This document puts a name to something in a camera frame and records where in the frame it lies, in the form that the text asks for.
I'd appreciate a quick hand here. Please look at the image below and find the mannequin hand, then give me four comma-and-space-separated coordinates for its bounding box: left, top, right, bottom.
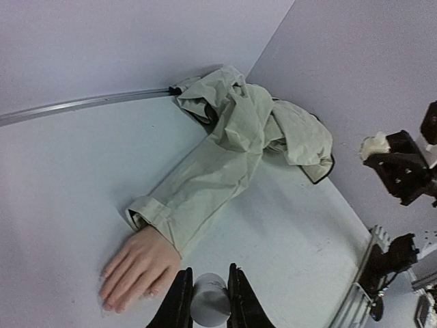
100, 225, 181, 313

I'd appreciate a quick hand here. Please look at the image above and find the white nail polish cap brush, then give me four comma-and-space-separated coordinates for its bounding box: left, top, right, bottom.
191, 273, 231, 327

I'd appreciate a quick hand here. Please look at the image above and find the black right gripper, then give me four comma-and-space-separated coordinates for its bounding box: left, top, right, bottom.
363, 130, 436, 207

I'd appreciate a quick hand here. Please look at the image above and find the beige sleeve cloth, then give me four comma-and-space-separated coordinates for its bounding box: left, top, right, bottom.
126, 66, 334, 256

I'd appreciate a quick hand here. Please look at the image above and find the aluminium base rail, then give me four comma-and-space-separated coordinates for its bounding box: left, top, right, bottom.
327, 223, 437, 328

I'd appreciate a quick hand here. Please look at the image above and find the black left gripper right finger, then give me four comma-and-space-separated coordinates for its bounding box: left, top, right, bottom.
227, 263, 275, 328

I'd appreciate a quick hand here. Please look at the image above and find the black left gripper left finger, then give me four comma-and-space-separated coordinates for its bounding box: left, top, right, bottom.
146, 267, 193, 328

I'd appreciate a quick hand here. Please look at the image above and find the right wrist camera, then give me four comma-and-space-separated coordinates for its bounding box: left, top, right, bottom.
416, 101, 437, 168

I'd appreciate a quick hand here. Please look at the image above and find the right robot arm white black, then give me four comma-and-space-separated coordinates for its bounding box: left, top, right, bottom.
360, 130, 436, 294

